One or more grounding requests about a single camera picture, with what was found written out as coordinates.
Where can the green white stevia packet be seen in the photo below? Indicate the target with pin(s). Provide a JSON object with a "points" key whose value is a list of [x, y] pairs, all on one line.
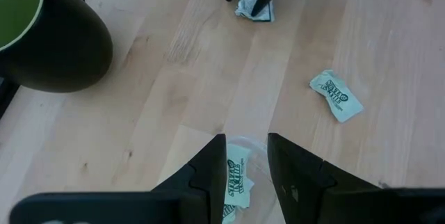
{"points": [[227, 216], [244, 8], [238, 182], [335, 95]]}

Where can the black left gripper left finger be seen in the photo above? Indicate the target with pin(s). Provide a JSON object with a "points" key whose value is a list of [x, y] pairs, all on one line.
{"points": [[205, 185]]}

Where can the dark mug green inside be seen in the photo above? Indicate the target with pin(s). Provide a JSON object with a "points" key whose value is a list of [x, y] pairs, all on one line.
{"points": [[69, 43]]}

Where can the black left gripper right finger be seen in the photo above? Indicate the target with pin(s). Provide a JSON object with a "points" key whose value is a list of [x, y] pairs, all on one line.
{"points": [[299, 182]]}

